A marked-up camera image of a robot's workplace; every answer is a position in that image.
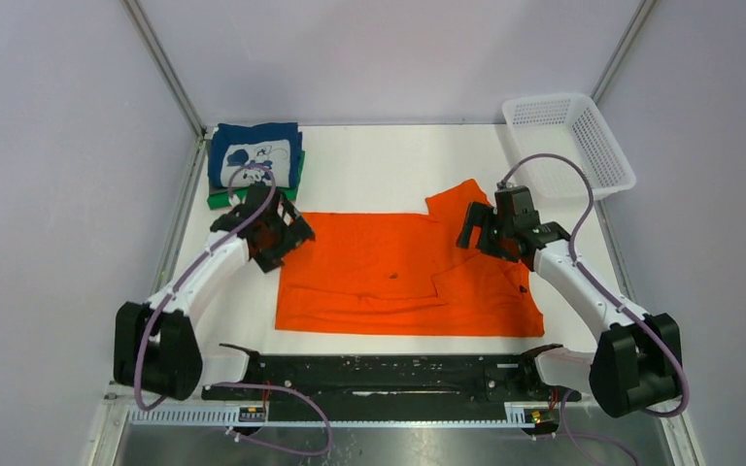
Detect orange t shirt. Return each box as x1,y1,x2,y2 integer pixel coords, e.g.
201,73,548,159
275,179,545,338

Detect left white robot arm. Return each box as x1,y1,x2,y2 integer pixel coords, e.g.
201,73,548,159
113,184,315,400

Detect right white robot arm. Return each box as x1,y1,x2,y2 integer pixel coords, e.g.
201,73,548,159
457,186,687,417

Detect folded green t shirt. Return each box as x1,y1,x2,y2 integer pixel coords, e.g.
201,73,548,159
207,183,299,211

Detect folded blue printed t shirt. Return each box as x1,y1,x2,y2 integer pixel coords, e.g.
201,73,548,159
207,122,303,188

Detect white plastic basket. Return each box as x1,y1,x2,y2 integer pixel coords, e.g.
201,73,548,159
501,92,636,202

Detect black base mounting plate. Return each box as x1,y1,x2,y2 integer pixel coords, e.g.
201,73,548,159
202,353,581,419

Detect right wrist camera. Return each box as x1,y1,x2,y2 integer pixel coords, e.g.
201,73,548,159
494,185,538,223

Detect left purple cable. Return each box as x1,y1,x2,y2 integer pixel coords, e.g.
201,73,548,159
133,163,336,456

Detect white slotted cable duct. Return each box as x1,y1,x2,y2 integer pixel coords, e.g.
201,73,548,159
127,403,559,429

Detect left aluminium frame post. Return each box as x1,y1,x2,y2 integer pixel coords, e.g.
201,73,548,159
120,0,206,137

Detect aluminium frame post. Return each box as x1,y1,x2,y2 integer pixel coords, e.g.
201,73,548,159
590,0,659,104
120,0,206,137

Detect right aluminium frame post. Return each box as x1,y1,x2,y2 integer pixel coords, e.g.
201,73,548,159
590,0,659,104

